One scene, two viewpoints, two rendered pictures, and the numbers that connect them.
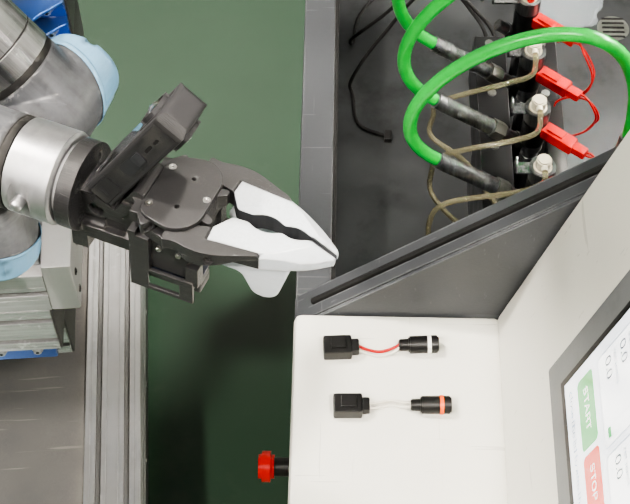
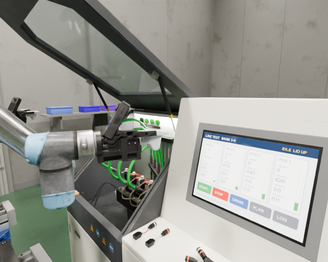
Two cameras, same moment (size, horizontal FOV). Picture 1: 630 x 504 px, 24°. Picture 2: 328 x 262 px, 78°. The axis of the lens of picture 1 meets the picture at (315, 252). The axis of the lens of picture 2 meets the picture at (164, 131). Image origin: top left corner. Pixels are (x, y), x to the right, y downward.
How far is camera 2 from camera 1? 0.89 m
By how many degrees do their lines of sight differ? 58
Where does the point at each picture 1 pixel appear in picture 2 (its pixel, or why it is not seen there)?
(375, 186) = not seen: hidden behind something
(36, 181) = (89, 136)
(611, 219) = (179, 160)
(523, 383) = (179, 213)
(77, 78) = not seen: hidden behind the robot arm
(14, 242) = (72, 184)
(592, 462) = (214, 191)
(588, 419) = (205, 188)
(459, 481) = (183, 240)
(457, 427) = (173, 233)
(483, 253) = (155, 194)
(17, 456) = not seen: outside the picture
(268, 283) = (157, 143)
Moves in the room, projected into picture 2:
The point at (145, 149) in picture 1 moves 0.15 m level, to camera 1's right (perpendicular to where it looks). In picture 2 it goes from (121, 112) to (160, 109)
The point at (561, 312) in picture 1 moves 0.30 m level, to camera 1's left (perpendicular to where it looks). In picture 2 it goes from (179, 188) to (124, 215)
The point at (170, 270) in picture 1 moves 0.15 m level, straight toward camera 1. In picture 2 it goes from (133, 151) to (180, 161)
